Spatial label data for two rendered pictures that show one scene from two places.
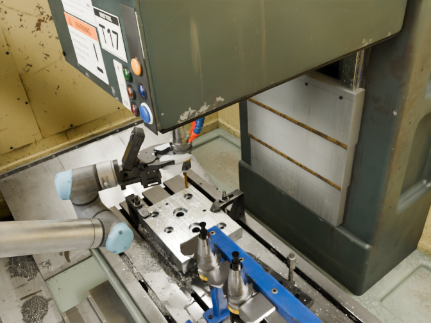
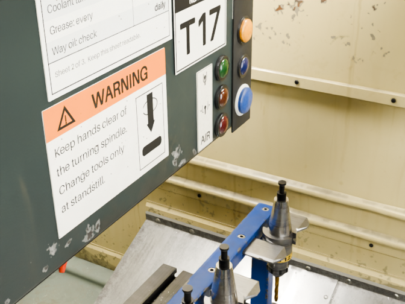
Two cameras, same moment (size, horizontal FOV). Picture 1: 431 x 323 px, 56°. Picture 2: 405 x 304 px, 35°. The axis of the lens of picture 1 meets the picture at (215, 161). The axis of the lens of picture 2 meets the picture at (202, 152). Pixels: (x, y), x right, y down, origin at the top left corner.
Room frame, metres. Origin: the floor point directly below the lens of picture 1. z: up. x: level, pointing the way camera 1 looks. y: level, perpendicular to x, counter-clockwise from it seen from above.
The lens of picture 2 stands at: (0.93, 0.68, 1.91)
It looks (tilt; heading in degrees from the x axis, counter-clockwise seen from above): 28 degrees down; 243
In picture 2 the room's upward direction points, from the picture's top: 1 degrees counter-clockwise
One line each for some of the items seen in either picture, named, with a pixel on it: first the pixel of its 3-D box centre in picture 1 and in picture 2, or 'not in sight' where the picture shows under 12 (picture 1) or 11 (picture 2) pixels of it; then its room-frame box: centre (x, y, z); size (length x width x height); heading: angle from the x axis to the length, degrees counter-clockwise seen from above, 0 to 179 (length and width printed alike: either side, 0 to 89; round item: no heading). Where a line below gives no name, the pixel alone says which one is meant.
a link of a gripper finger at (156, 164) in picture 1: (159, 162); not in sight; (0.90, 0.15, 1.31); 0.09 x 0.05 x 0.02; 91
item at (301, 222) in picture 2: not in sight; (290, 221); (0.31, -0.17, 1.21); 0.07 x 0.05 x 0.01; 123
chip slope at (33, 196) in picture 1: (119, 191); not in sight; (1.50, 0.46, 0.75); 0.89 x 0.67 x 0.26; 123
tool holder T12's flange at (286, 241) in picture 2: not in sight; (279, 235); (0.35, -0.14, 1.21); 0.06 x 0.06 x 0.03
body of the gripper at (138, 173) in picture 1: (138, 169); not in sight; (0.91, 0.21, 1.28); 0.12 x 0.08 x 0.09; 105
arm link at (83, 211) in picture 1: (92, 212); not in sight; (0.86, 0.36, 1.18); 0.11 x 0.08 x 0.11; 39
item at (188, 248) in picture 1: (194, 246); not in sight; (0.67, 0.07, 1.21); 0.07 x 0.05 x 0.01; 123
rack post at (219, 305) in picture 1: (217, 279); not in sight; (0.70, 0.02, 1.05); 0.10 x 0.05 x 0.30; 123
